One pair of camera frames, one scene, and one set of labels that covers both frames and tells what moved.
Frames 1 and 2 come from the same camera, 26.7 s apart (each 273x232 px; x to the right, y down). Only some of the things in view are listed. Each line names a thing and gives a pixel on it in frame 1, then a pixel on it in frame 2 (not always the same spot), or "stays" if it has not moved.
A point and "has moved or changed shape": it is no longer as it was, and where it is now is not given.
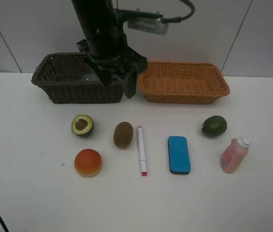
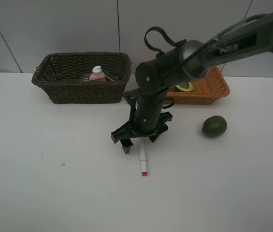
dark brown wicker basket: (60, 75) stays
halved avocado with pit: (82, 125) → (187, 87)
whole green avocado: (214, 126) stays
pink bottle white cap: (233, 155) has moved or changed shape
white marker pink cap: (141, 152) stays
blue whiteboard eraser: (179, 155) has moved or changed shape
